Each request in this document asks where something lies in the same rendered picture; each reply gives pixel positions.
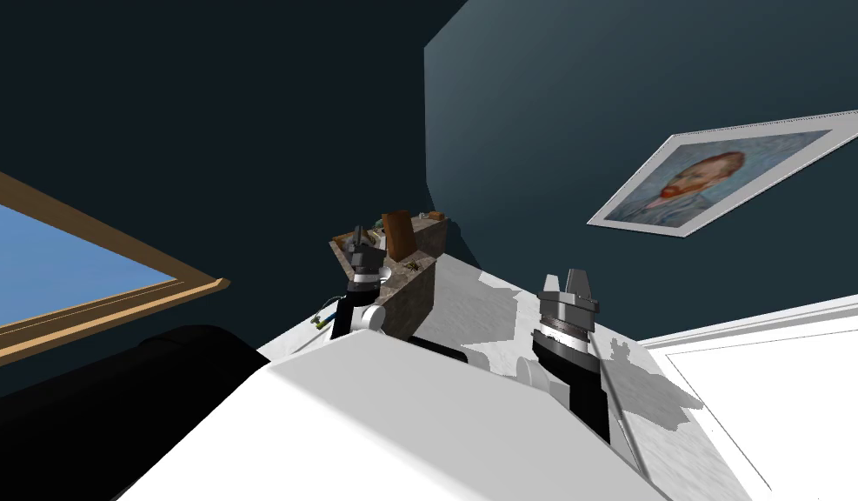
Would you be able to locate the framed portrait painting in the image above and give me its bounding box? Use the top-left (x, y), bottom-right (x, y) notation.
top-left (586, 107), bottom-right (858, 240)

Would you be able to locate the wood framed window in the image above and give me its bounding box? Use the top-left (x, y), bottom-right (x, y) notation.
top-left (0, 163), bottom-right (231, 371)

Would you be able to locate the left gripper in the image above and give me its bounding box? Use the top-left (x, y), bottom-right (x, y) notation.
top-left (347, 225), bottom-right (388, 277)

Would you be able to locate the brown stone counter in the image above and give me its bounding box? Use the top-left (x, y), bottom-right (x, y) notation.
top-left (329, 208), bottom-right (450, 342)

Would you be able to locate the white door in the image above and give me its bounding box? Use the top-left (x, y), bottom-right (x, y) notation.
top-left (640, 291), bottom-right (858, 501)

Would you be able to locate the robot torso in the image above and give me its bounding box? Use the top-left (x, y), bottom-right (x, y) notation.
top-left (115, 328), bottom-right (671, 501)

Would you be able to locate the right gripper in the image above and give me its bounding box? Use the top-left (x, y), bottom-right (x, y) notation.
top-left (536, 267), bottom-right (601, 324)

